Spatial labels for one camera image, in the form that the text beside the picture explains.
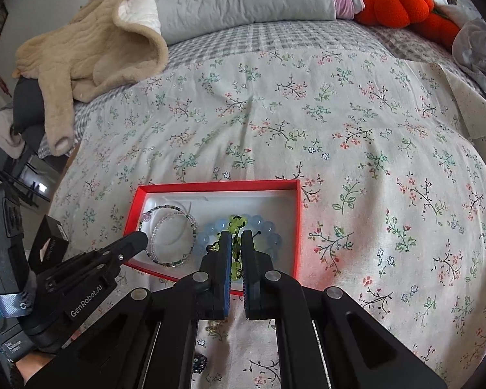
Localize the floral bed sheet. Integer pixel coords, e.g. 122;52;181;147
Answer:
49;51;486;389

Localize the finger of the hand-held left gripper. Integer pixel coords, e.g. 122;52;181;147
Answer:
84;232;149;281

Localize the dark beaded ornament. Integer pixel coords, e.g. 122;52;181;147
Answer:
190;352;210;374

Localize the red jewelry box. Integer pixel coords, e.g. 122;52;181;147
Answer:
122;179;302;296

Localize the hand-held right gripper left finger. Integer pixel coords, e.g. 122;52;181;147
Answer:
22;231;233;389

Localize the white sheer cloth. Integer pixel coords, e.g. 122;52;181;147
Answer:
451;16;486;103

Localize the person's left forearm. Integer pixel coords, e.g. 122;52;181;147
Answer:
15;350;59;389

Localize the small black box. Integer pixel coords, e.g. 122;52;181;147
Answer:
28;215;69;273

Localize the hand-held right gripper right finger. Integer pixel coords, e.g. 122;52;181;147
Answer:
241;230;448;389

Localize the orange plush pumpkin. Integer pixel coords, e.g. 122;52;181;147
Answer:
354;0;435;29
412;10;462;50

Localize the light blue bead bracelet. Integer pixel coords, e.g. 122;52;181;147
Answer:
192;213;282;261

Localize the beige fleece garment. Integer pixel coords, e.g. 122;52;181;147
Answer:
12;0;171;157

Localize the green bead bracelet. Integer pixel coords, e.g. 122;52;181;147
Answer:
211;214;252;282

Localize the clear coiled bead bracelet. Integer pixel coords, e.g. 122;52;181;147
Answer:
139;206;198;269

